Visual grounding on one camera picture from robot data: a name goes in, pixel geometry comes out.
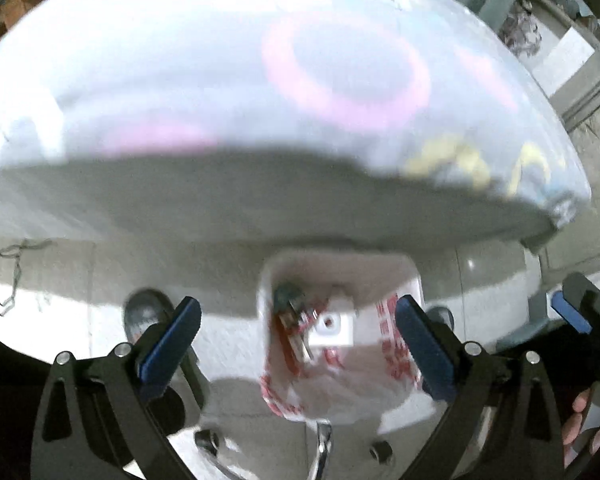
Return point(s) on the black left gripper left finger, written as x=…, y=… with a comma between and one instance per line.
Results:
x=92, y=421

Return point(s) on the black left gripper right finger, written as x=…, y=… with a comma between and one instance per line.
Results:
x=525, y=438

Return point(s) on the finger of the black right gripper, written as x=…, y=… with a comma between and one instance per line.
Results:
x=578, y=304

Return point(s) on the white foam packaging block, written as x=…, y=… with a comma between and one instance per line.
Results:
x=334, y=326

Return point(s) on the teal cosmetics box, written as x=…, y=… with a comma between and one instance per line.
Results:
x=288, y=296

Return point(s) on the red white medicine box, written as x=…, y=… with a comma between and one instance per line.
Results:
x=293, y=332

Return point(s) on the white red trash bag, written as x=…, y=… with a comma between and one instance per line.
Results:
x=331, y=349

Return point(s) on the person right hand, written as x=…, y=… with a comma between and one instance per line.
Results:
x=581, y=432

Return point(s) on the dark slipper left foot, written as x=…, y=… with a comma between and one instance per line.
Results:
x=163, y=335

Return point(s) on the dark slipper foot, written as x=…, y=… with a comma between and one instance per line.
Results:
x=440, y=318
x=163, y=335

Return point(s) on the dark slipper right foot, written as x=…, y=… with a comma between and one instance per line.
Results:
x=440, y=318

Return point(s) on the circle patterned grey bedsheet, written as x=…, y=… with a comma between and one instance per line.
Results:
x=376, y=122

